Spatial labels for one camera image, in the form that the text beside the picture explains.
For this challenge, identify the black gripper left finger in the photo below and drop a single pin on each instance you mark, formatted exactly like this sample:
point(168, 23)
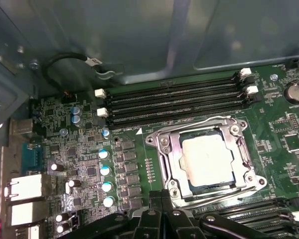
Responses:
point(154, 224)

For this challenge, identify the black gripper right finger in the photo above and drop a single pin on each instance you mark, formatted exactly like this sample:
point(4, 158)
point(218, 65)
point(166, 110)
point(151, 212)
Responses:
point(169, 224)

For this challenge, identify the metal socket cover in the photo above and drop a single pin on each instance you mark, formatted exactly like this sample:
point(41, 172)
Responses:
point(173, 161)

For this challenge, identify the silver square CPU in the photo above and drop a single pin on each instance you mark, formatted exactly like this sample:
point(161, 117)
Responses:
point(206, 161)

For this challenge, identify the CPU socket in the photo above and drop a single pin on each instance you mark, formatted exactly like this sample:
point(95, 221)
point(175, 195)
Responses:
point(156, 139)

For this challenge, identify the RAM slot white clips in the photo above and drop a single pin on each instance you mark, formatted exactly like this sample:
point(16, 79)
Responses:
point(177, 103)
point(259, 216)
point(177, 84)

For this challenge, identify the green motherboard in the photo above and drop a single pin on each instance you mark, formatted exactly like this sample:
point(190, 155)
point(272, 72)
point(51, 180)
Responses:
point(276, 149)

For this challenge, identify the silver motherboard screw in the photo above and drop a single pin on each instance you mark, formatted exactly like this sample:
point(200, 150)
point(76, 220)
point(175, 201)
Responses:
point(274, 77)

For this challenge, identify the round coin battery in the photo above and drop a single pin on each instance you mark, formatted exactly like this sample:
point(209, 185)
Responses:
point(296, 93)

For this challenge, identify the black open PC case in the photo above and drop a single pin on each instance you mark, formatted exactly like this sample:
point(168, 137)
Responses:
point(139, 37)

